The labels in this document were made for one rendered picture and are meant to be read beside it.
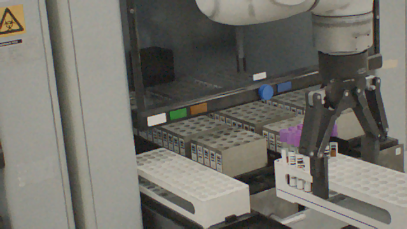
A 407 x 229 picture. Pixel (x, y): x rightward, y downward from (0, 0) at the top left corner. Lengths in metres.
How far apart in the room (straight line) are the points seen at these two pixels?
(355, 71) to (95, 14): 0.45
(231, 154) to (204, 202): 0.22
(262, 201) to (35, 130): 0.46
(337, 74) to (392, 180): 0.19
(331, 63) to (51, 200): 0.53
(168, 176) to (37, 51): 0.35
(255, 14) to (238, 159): 0.55
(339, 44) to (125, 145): 0.46
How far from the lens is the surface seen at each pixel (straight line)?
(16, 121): 1.30
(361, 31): 1.15
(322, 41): 1.16
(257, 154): 1.56
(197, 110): 1.43
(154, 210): 1.45
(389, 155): 1.71
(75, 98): 1.34
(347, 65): 1.16
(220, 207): 1.34
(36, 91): 1.31
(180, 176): 1.44
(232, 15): 1.02
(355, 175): 1.23
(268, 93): 1.51
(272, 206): 1.52
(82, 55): 1.33
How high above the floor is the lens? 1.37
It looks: 16 degrees down
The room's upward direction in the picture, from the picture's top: 5 degrees counter-clockwise
